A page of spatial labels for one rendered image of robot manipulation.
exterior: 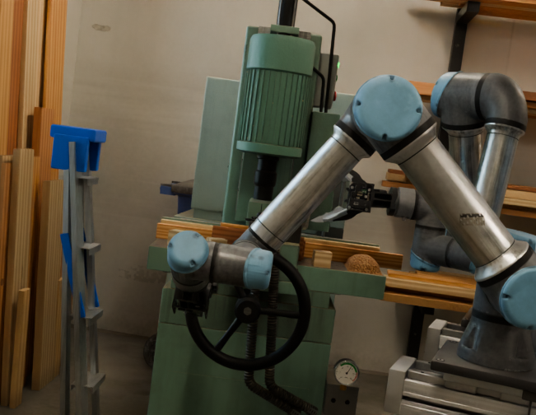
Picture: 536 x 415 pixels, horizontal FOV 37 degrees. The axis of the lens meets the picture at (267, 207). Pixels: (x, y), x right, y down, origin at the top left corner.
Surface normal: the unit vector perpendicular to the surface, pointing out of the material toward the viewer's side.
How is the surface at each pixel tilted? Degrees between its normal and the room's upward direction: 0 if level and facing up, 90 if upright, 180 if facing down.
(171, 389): 90
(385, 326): 90
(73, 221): 90
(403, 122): 84
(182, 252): 61
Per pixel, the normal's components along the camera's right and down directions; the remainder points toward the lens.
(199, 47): -0.09, 0.07
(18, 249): 0.99, 0.08
